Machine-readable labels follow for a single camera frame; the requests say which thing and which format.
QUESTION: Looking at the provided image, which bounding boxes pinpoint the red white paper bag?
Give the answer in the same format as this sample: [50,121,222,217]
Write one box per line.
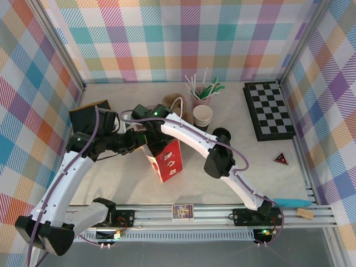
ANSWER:
[139,97,185,184]

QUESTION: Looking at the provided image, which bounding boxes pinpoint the brown pulp cup carrier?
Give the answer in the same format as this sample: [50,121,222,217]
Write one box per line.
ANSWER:
[162,93,187,123]

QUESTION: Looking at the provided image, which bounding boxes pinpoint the pink straw holder cup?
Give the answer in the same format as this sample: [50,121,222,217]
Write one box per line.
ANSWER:
[190,86,211,108]

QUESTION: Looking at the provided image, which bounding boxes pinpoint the stack of paper cups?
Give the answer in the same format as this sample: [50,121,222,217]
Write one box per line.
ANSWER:
[192,105,214,123]

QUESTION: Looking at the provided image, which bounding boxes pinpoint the black plastic cup lid stack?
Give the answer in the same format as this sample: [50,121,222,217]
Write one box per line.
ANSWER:
[212,127,232,145]

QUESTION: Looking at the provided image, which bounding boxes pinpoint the playing card box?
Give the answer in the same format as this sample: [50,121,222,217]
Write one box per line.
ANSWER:
[171,204,194,221]

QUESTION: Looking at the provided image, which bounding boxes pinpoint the small controller board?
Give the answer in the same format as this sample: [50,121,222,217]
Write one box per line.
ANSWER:
[253,228,274,243]
[95,229,125,241]

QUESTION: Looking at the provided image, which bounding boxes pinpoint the black grey chessboard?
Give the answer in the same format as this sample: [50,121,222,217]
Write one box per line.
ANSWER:
[243,81,297,141]

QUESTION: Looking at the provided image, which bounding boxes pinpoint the red black triangle sign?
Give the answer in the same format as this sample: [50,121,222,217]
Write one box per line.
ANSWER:
[273,152,289,165]

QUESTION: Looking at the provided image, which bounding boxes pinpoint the teal plastic tool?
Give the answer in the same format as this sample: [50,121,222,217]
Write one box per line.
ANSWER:
[274,197,312,208]

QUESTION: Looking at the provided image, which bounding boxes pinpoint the small wooden block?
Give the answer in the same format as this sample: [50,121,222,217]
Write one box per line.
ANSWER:
[296,207,314,220]

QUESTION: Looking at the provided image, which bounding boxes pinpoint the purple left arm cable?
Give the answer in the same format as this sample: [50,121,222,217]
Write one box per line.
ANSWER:
[26,105,123,267]

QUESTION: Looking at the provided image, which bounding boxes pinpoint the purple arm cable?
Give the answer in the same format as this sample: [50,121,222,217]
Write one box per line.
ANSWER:
[118,110,284,247]
[26,105,123,267]

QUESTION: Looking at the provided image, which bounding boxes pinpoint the wide aluminium frame rail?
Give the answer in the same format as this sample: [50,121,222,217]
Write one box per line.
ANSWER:
[30,204,339,231]

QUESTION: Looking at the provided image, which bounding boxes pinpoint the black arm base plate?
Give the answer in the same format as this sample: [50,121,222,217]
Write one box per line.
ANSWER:
[84,209,136,228]
[232,207,284,226]

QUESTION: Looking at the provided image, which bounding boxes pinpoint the grey slotted cable duct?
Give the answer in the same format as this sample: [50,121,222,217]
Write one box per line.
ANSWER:
[41,232,258,242]

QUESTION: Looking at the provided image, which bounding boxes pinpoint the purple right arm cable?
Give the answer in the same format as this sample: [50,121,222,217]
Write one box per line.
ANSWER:
[118,110,284,247]

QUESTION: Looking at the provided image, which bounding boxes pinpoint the aluminium frame post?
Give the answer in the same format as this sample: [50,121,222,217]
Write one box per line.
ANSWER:
[277,0,333,88]
[27,0,87,92]

